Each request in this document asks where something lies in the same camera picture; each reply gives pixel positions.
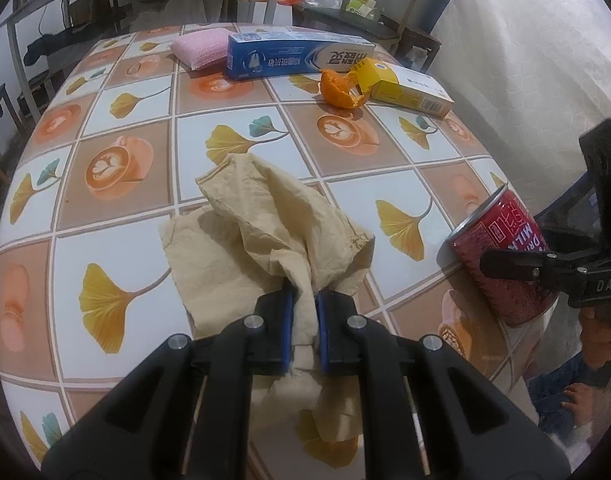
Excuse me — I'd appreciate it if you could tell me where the blue toothpaste box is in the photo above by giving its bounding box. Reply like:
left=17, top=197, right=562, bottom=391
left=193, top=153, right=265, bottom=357
left=226, top=30, right=377, bottom=81

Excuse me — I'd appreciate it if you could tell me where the wooden chair with packets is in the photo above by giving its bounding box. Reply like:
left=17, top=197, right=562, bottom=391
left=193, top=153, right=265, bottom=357
left=292, top=0, right=441, bottom=56

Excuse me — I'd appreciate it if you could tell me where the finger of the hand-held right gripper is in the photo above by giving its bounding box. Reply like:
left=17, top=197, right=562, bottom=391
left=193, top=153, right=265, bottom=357
left=479, top=247, right=593, bottom=293
left=534, top=176, right=605, bottom=252

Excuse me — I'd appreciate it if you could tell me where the orange peel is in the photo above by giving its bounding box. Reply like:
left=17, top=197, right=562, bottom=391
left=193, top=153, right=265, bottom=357
left=319, top=67, right=371, bottom=110

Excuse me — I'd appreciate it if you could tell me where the black cloth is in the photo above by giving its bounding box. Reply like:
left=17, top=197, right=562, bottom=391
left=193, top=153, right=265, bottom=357
left=22, top=27, right=121, bottom=66

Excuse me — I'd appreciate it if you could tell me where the white mattress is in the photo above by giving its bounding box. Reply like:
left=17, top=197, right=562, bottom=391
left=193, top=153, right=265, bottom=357
left=430, top=0, right=611, bottom=221

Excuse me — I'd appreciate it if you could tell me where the person's right hand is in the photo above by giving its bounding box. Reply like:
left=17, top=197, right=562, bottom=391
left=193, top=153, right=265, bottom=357
left=579, top=306, right=611, bottom=370

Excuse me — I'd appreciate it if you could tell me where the yellow cardboard box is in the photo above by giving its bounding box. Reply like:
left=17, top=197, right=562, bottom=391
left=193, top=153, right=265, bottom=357
left=353, top=57, right=456, bottom=120

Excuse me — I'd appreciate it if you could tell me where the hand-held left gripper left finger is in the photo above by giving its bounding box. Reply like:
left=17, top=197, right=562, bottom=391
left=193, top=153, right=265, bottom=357
left=40, top=289, right=295, bottom=480

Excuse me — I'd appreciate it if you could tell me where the red drink can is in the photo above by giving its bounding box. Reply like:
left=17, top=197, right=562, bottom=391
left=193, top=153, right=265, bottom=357
left=444, top=183, right=560, bottom=329

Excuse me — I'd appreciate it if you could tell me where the brown box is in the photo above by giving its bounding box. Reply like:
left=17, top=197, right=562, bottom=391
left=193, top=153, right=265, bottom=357
left=68, top=0, right=113, bottom=23

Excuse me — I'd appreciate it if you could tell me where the dark wooden stool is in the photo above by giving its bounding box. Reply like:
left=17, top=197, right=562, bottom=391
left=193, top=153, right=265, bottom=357
left=395, top=25, right=442, bottom=73

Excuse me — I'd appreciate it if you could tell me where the black stool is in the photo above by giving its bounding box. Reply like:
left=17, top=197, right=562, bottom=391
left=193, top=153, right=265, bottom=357
left=18, top=67, right=53, bottom=111

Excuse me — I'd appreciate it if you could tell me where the beige cloth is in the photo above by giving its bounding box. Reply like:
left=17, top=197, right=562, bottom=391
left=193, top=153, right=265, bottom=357
left=159, top=152, right=376, bottom=456
left=130, top=0, right=208, bottom=31

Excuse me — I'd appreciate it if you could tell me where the pink mesh sponge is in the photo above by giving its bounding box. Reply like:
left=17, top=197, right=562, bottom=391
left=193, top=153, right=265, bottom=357
left=170, top=29, right=236, bottom=71

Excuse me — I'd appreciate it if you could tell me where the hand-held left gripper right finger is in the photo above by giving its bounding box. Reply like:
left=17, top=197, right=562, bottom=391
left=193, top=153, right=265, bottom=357
left=315, top=289, right=571, bottom=480

